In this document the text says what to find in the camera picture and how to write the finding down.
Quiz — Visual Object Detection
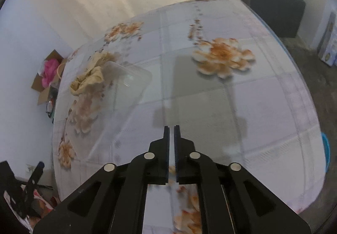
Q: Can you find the brown cardboard box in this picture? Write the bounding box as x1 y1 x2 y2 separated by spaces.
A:
31 49 69 106

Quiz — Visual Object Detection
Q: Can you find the pink cloth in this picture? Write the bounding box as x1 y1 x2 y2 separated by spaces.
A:
41 60 62 87

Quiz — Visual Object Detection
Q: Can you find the beige crumpled cloth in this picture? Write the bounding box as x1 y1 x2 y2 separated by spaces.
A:
70 52 120 97

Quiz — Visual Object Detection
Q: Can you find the grey cabinet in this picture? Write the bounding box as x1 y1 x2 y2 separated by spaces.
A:
233 0 306 39

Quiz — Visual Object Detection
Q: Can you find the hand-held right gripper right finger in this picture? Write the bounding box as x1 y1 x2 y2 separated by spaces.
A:
174 125 313 234

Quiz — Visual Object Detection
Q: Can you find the blue mesh waste basket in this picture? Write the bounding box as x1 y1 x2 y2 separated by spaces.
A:
321 132 331 172

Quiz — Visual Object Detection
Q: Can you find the blue white cardboard box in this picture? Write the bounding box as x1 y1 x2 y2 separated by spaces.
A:
317 11 337 67

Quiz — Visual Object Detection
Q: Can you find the clear plastic container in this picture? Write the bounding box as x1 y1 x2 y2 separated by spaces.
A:
101 61 153 104

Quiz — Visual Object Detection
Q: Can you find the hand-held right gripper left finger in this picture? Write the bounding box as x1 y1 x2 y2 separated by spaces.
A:
33 126 170 234

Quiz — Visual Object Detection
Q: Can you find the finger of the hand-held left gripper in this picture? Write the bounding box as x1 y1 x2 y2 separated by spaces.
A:
22 161 46 214

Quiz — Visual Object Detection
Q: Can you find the flower printed bed sheet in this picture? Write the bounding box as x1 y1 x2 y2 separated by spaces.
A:
51 0 328 234

